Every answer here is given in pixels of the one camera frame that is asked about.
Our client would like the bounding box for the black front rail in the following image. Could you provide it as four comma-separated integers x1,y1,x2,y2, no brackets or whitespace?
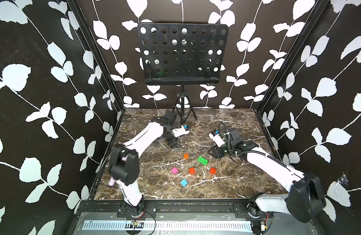
77,199,313,219

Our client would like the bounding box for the white perforated strip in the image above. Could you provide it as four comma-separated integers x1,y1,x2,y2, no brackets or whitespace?
81,220,252,233

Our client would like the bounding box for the black music stand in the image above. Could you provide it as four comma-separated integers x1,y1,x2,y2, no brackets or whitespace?
137,23,229,125

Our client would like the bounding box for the blue lego brick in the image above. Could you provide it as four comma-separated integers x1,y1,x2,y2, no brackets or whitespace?
180,179,188,187

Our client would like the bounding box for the red lego brick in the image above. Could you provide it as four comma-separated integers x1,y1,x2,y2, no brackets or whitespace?
189,167,196,175
209,167,217,175

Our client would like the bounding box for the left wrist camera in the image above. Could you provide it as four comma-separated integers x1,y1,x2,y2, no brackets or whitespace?
172,125,190,138

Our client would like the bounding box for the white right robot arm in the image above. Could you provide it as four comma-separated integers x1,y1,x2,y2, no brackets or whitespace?
208,128,327,223

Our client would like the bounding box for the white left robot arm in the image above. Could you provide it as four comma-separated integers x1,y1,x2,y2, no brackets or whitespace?
109,112,189,207

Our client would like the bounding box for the green lego brick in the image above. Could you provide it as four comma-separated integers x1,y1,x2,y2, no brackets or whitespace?
197,156,208,165

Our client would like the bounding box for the pink lego brick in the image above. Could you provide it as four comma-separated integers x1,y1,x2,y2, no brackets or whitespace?
171,167,179,175

